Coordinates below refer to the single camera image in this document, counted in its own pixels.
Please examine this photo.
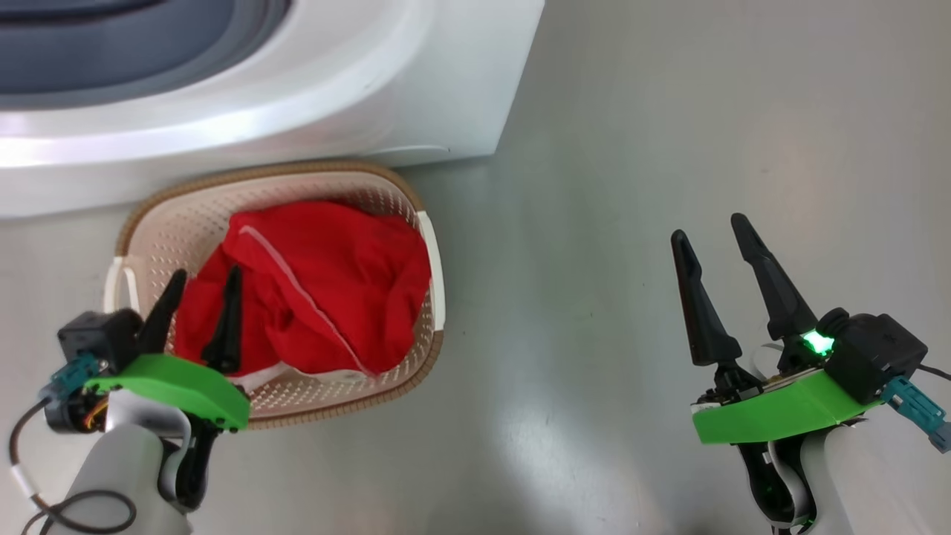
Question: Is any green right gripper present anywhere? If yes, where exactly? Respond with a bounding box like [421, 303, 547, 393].
[671, 213, 885, 445]

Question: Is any red and white garment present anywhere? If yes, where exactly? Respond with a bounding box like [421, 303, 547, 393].
[172, 201, 433, 391]

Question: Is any white front-load washing machine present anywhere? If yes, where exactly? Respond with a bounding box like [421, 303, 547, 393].
[0, 0, 545, 218]

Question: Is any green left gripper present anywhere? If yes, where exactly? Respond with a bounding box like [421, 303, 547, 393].
[83, 265, 251, 510]

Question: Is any black cable with teal connector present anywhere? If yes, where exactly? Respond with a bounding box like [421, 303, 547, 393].
[880, 363, 951, 454]
[9, 353, 138, 535]

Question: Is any cream basket with brown rim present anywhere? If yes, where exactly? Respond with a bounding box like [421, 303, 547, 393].
[103, 160, 447, 432]

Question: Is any grey rubber door gasket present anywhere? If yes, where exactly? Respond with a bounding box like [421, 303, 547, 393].
[0, 0, 291, 112]

